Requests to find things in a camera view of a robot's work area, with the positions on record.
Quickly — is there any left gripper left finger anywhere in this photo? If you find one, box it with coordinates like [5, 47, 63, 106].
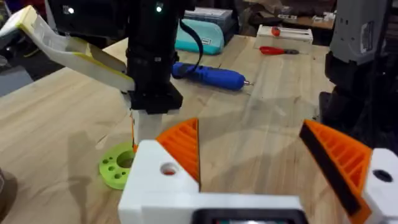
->
[118, 118, 201, 224]

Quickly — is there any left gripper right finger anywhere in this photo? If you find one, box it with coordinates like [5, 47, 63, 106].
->
[298, 119, 398, 224]

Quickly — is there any blue electric screwdriver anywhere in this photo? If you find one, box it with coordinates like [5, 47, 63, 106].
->
[171, 61, 253, 92]

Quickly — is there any green disc with holes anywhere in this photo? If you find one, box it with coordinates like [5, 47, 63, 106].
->
[98, 141, 136, 191]

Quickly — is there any teal zip case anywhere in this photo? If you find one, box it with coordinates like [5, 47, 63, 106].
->
[174, 18, 226, 57]

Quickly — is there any grey tool box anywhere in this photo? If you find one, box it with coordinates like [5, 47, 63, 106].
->
[183, 7, 234, 32]

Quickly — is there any white box with red tool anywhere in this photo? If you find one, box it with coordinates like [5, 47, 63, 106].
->
[256, 24, 315, 45]

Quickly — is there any black cable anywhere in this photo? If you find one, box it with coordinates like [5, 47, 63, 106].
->
[178, 17, 205, 76]

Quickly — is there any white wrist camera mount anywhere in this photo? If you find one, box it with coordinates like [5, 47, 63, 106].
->
[0, 5, 136, 93]

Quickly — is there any red handled screwdriver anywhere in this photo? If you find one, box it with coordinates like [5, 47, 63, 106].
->
[258, 45, 300, 57]

